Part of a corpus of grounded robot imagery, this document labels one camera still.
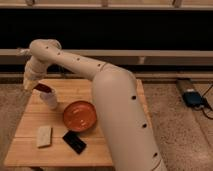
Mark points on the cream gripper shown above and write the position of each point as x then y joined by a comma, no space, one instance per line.
29,85

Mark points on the wooden side table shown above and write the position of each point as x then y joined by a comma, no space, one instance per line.
23,151

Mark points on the orange bowl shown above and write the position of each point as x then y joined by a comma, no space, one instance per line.
79,116

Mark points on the black square coaster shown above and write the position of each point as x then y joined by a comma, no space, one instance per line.
74,142

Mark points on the dark red pepper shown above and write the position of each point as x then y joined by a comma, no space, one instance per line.
43,88

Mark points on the wooden rail fence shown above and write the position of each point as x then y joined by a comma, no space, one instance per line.
135,37

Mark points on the beige sponge block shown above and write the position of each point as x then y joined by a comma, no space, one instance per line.
44,135

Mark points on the black power adapter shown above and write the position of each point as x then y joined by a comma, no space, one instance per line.
192,98

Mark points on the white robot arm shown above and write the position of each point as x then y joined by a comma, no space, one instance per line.
128,135

